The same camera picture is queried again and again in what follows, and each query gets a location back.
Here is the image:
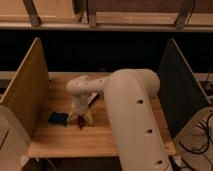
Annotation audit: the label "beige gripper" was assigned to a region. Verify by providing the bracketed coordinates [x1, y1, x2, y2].
[67, 95, 93, 126]

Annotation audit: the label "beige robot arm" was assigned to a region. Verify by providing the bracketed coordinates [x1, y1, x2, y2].
[66, 69, 173, 171]

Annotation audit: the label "blue cloth object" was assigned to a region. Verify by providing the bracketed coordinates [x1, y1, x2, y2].
[48, 112, 68, 126]

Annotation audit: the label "wooden left side panel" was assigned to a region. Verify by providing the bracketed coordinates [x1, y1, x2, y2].
[0, 37, 49, 141]

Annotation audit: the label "dark right side panel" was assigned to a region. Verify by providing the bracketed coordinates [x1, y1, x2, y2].
[158, 39, 211, 138]

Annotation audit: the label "red handled knife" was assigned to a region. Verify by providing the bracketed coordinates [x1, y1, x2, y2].
[78, 93, 99, 129]

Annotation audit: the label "black cables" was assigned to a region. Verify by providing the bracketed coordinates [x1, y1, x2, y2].
[178, 111, 213, 171]

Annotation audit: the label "wooden shelf rail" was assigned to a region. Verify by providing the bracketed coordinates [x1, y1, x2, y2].
[0, 0, 213, 32]

